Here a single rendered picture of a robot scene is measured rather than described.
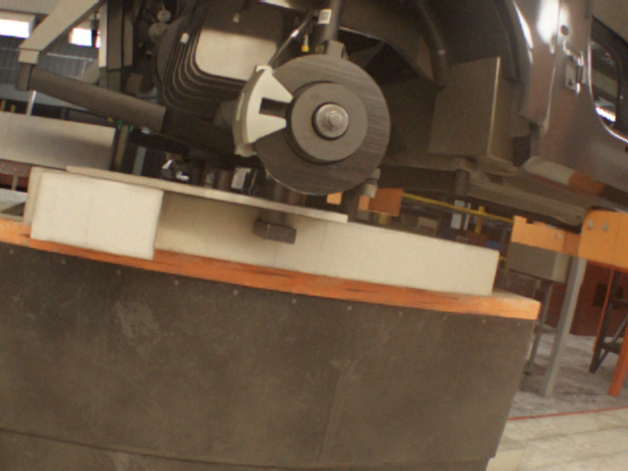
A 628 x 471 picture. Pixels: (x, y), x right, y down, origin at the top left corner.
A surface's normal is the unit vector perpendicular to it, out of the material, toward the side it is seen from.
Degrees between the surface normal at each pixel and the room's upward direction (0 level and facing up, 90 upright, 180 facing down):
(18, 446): 90
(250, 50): 90
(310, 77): 90
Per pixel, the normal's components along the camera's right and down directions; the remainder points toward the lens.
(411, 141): 0.16, 0.32
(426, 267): 0.33, 0.12
